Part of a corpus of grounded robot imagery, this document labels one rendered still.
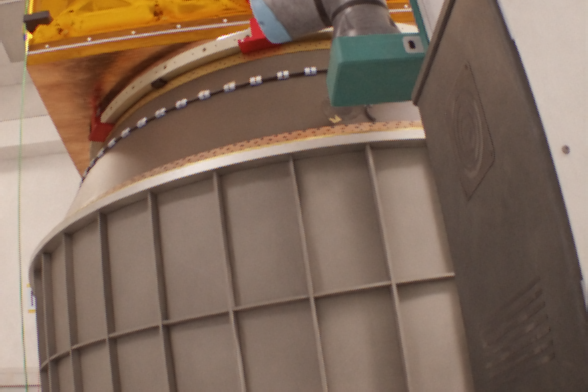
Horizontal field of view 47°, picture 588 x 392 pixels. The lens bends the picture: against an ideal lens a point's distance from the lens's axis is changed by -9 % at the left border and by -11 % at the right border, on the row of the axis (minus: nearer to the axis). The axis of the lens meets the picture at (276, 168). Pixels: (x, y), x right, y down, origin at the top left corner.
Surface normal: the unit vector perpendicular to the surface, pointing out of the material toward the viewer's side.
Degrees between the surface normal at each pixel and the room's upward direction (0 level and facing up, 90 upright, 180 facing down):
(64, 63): 180
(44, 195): 90
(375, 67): 180
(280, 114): 62
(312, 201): 90
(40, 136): 90
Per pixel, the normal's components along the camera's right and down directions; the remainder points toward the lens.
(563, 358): -0.99, 0.11
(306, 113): -0.13, -0.78
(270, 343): -0.24, -0.38
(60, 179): 0.04, -0.42
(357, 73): 0.13, 0.90
